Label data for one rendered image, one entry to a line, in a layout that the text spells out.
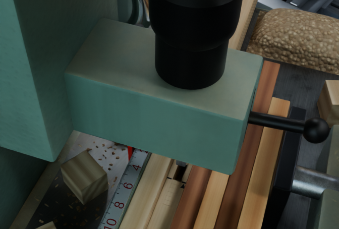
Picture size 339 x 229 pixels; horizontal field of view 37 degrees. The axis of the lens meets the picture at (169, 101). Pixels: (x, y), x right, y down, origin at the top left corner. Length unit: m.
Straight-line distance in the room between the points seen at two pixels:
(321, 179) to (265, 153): 0.05
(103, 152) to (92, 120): 0.26
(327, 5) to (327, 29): 0.40
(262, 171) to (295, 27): 0.25
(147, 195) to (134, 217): 0.02
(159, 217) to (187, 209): 0.03
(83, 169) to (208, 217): 0.22
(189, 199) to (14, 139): 0.15
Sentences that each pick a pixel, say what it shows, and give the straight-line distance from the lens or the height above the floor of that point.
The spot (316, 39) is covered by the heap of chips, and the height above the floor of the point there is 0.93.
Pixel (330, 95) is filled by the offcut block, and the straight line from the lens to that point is 0.56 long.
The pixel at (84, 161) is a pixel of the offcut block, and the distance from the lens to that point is 0.61.
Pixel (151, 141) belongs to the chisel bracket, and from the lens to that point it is 0.39.
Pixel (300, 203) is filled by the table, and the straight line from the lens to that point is 0.52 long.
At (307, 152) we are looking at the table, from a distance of 0.56.
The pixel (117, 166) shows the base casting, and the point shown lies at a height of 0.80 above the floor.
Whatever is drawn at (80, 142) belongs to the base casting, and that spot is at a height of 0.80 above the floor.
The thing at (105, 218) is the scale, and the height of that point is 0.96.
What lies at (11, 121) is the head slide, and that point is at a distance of 0.39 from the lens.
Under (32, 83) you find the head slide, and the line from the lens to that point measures 0.34.
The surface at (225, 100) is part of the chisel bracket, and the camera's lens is 0.35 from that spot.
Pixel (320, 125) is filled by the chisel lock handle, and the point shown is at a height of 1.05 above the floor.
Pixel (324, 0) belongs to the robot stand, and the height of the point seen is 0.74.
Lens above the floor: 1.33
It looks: 48 degrees down
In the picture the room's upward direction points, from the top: 2 degrees clockwise
